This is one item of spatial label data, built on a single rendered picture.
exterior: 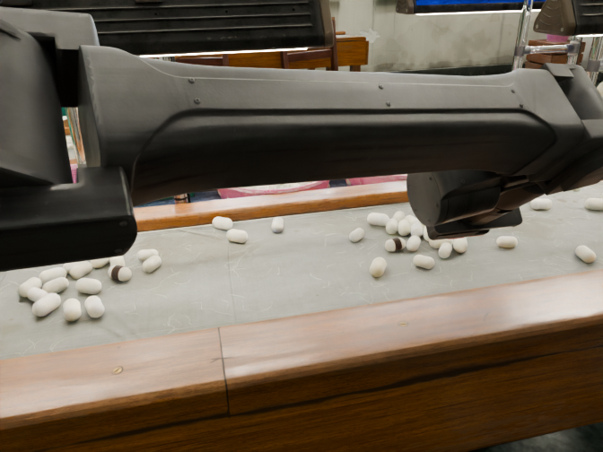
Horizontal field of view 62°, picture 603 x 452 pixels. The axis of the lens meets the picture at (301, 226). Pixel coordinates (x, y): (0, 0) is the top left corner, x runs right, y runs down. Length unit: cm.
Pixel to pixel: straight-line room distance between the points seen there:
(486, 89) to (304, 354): 33
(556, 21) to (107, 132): 76
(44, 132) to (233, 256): 58
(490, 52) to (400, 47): 122
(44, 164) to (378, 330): 44
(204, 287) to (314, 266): 16
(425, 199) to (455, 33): 626
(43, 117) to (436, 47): 641
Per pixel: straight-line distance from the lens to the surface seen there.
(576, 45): 145
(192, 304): 68
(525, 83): 38
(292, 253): 78
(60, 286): 76
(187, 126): 23
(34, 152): 22
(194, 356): 56
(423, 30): 647
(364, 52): 368
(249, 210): 88
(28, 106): 23
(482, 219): 53
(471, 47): 682
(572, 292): 72
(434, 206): 43
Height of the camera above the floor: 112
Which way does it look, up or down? 26 degrees down
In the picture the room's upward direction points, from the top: 1 degrees counter-clockwise
